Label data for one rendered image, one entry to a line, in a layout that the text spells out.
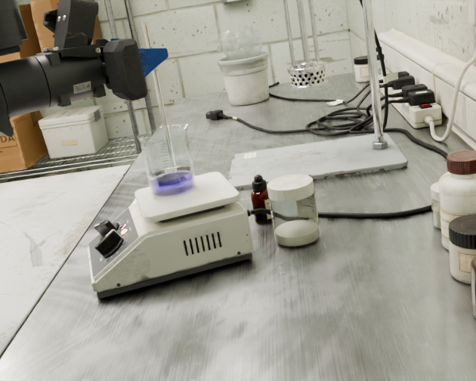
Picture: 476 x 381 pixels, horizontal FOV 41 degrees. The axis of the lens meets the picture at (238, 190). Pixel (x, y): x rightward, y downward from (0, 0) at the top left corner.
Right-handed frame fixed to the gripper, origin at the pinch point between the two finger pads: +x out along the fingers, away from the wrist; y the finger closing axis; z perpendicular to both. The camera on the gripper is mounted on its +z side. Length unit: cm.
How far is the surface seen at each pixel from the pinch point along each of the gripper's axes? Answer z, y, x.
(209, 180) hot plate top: -17.5, 0.7, 6.4
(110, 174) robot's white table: -26, 49, 10
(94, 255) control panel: -22.8, 3.6, -10.3
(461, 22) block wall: -8, 9, 70
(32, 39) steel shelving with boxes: -5, 231, 52
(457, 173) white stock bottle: -17.2, -26.2, 22.5
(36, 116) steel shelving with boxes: -41, 238, 46
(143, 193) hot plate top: -17.5, 4.4, -1.7
